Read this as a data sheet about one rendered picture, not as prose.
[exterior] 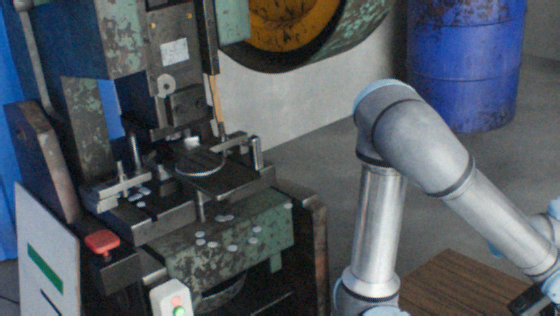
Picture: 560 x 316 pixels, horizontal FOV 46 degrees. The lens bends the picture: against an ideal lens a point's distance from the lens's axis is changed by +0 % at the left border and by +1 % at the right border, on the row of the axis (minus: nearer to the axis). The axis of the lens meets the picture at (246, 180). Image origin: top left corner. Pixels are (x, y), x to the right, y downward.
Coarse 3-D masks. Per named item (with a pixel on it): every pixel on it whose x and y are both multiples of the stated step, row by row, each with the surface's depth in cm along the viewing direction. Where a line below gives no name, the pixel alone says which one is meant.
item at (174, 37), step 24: (168, 0) 159; (192, 0) 156; (168, 24) 153; (192, 24) 157; (168, 48) 155; (192, 48) 160; (168, 72) 158; (192, 72) 162; (144, 96) 161; (168, 96) 157; (192, 96) 160; (144, 120) 166; (168, 120) 161; (192, 120) 163
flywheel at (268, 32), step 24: (264, 0) 182; (288, 0) 174; (312, 0) 166; (336, 0) 155; (264, 24) 182; (288, 24) 174; (312, 24) 164; (336, 24) 163; (264, 48) 184; (288, 48) 175
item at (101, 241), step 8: (96, 232) 146; (104, 232) 146; (112, 232) 145; (88, 240) 143; (96, 240) 143; (104, 240) 143; (112, 240) 142; (96, 248) 140; (104, 248) 141; (104, 256) 145
